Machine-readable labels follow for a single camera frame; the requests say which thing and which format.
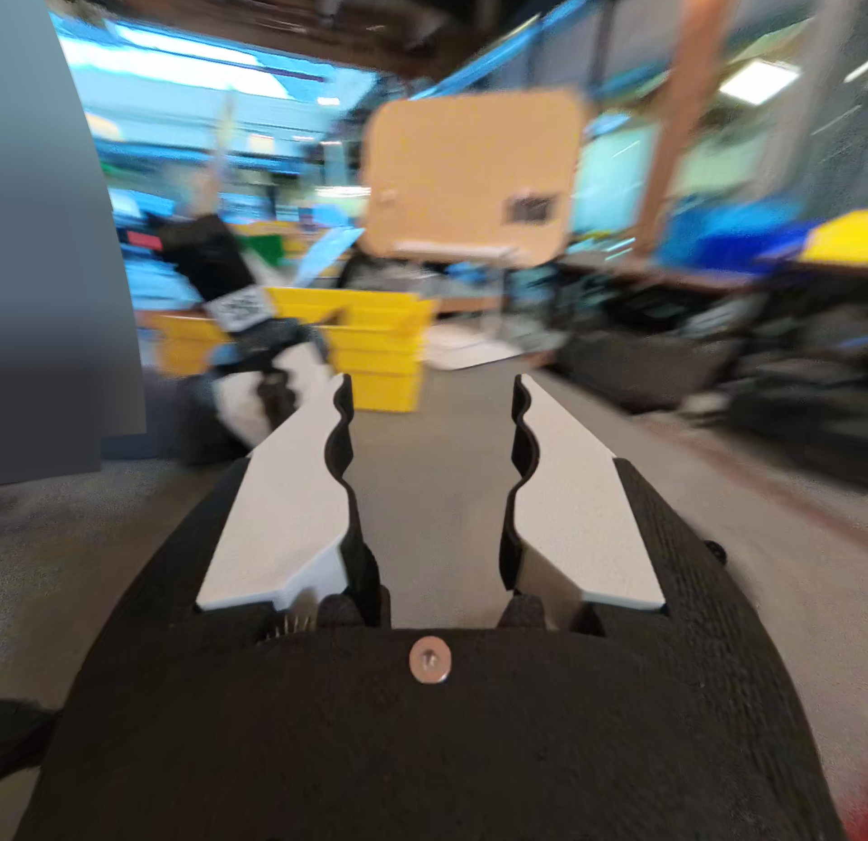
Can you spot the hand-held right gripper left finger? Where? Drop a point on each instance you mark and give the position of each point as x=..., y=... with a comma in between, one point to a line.
x=285, y=515

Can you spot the tan rounded board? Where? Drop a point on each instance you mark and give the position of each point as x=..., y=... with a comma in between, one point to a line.
x=461, y=177

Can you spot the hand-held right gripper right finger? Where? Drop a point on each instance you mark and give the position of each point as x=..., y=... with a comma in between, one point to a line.
x=583, y=515

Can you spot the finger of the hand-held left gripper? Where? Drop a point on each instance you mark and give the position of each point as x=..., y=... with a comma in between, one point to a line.
x=308, y=373
x=241, y=407

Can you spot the wooden post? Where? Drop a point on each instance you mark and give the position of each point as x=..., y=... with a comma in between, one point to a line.
x=685, y=109

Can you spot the yellow plastic bin stack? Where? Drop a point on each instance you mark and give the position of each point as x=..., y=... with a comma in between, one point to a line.
x=380, y=353

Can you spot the blue plastic bin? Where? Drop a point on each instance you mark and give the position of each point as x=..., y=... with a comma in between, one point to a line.
x=732, y=238

